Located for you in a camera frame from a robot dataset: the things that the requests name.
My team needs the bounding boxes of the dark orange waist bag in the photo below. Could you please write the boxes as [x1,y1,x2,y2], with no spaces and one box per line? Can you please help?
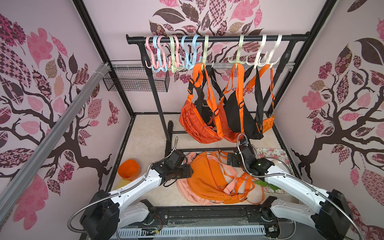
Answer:
[179,63,224,144]

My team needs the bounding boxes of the pink hook middle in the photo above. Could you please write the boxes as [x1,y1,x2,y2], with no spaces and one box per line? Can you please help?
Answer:
[174,36,184,71]

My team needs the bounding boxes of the white artificial flower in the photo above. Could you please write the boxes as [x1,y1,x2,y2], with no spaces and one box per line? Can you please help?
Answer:
[254,180,280,193]

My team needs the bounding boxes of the green hook right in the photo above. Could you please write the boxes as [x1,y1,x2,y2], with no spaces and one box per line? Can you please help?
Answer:
[228,35,248,65]

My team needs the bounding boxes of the green hook middle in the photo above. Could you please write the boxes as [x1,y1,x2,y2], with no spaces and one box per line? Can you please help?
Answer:
[201,35,210,66]

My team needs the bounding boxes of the grey aluminium beam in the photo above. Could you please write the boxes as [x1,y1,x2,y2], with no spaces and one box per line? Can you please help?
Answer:
[1,63,110,223]

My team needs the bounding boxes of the black sling bag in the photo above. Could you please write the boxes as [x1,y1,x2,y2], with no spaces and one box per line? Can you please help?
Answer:
[223,65,265,141]

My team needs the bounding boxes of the pink hook far left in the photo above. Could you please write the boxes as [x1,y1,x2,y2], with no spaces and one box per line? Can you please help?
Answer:
[146,37,157,70]

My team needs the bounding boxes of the green hook left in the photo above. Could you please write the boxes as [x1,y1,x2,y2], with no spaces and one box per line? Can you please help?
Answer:
[169,36,179,73]

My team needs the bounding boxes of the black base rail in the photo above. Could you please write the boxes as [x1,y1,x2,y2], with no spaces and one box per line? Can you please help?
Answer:
[145,205,279,225]

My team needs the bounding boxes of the blue hook left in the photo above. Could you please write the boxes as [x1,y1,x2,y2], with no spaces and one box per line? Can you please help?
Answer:
[153,36,169,73]

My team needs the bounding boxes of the orange plastic bowl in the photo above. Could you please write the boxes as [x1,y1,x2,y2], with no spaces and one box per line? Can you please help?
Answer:
[118,159,141,181]

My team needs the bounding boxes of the black wire basket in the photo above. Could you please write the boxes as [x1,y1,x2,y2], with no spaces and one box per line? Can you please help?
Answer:
[103,67,170,93]

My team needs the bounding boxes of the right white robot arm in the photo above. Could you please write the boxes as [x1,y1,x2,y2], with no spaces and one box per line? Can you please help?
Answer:
[234,134,364,240]

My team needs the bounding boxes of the orange sling bag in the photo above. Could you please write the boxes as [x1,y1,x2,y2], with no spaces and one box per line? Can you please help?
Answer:
[243,64,275,133]

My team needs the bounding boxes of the white hook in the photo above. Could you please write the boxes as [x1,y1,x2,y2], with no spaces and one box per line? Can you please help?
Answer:
[246,35,267,69]
[260,34,283,68]

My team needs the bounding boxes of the black clothes rack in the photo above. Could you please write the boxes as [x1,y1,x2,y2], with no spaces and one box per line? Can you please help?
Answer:
[126,32,315,155]

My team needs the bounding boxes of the orange zip waist bag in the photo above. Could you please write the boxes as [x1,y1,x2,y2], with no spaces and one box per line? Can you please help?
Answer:
[218,64,245,143]

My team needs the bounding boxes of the pink hook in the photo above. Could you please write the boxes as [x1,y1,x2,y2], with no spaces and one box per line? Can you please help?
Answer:
[174,36,184,71]
[146,37,157,70]

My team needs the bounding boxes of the white slotted cable duct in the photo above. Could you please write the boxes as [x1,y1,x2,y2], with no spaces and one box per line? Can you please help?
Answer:
[111,225,266,239]

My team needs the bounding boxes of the white hook left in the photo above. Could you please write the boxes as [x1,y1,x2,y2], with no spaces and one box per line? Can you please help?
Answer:
[246,35,267,69]

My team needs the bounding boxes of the orange bags pile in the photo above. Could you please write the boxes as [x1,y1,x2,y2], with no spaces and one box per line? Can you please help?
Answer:
[177,151,266,206]

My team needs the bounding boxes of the floral cloth mat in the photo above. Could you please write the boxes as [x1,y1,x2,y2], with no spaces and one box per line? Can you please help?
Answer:
[257,148,295,195]

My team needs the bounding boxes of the green hook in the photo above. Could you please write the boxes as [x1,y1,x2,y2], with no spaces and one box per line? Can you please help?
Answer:
[228,35,248,65]
[169,36,179,73]
[201,35,210,66]

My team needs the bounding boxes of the white hook right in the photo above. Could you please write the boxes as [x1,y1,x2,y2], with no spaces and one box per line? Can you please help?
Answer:
[260,34,283,68]

